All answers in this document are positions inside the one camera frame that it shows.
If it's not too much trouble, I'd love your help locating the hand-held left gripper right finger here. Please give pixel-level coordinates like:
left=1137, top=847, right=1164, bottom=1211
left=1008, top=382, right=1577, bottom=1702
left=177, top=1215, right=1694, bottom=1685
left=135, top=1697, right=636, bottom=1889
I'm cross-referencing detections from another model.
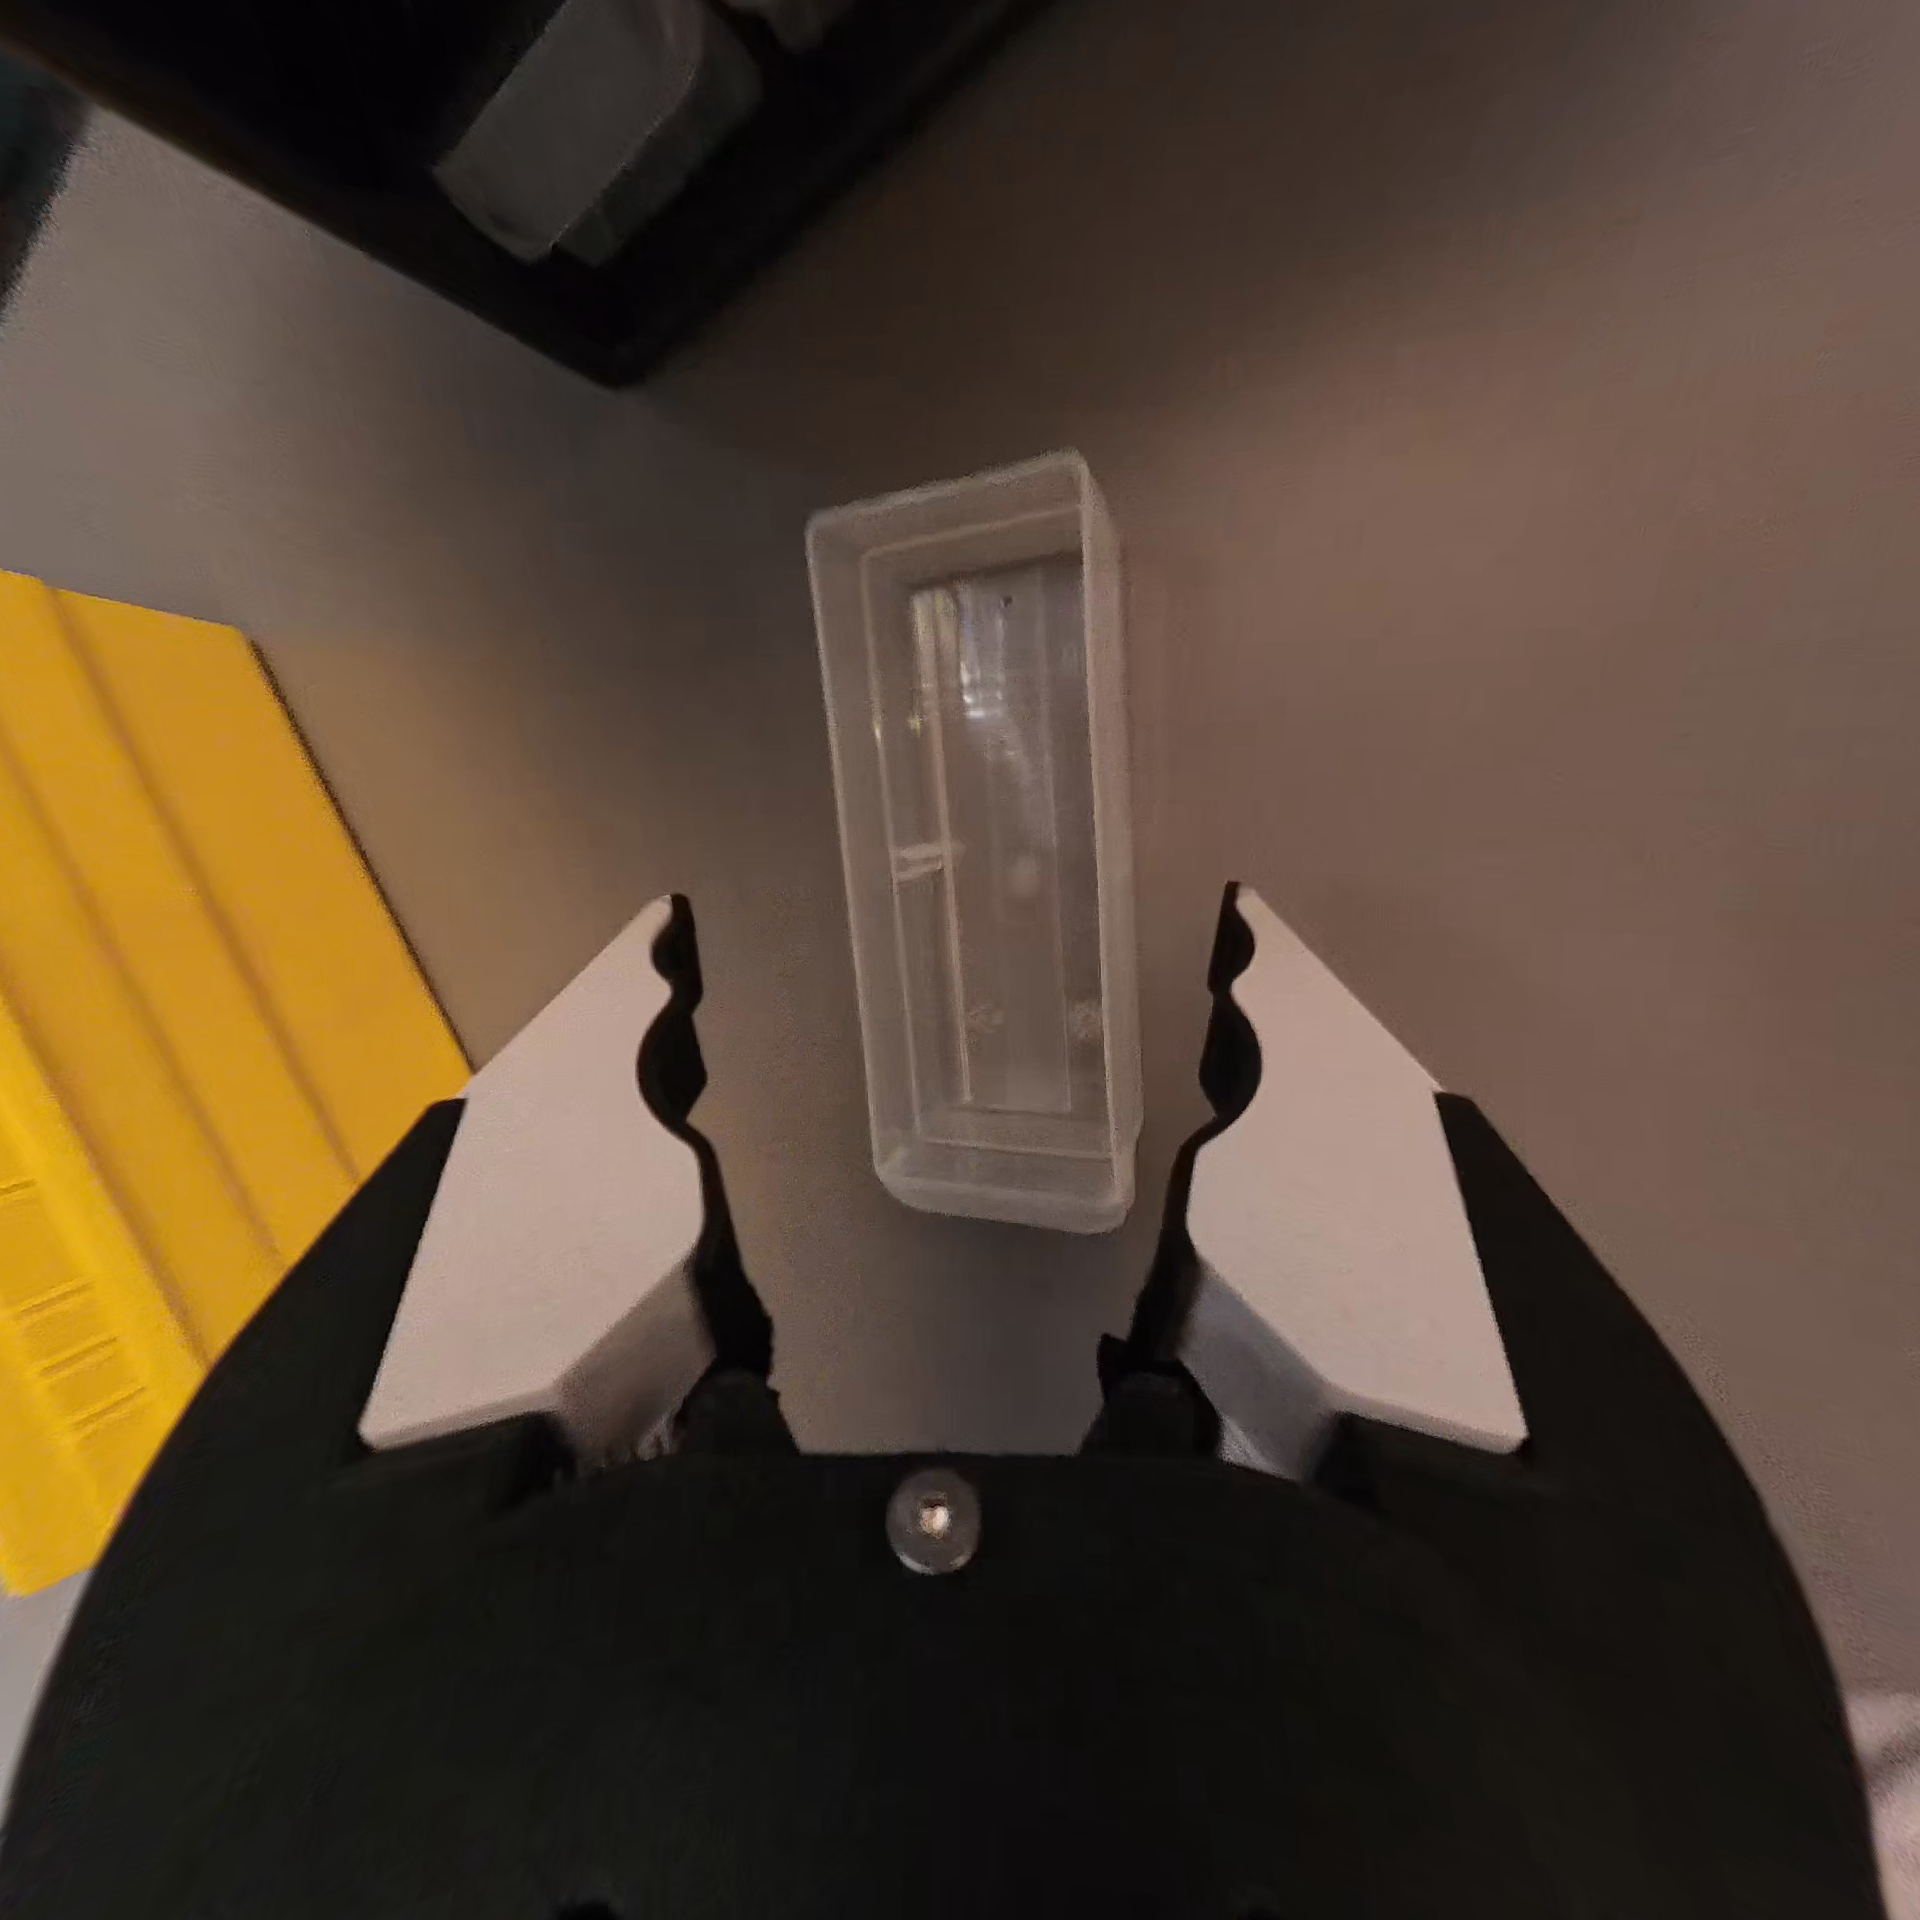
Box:
left=1092, top=881, right=1530, bottom=1481

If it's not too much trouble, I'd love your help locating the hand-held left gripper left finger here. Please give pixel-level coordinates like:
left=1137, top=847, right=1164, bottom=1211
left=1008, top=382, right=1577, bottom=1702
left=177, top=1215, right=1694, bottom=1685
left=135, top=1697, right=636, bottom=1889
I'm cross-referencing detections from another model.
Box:
left=360, top=894, right=791, bottom=1465

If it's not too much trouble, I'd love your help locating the black tray with clear boxes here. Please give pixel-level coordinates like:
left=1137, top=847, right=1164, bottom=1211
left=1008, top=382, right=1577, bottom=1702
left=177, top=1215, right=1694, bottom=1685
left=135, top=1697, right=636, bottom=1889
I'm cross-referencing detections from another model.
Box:
left=0, top=0, right=1060, bottom=395

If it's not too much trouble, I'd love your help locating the yellow plastic bin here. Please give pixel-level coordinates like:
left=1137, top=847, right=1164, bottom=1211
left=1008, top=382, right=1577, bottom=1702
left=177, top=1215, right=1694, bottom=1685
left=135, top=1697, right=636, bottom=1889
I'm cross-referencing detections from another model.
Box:
left=0, top=570, right=475, bottom=1601

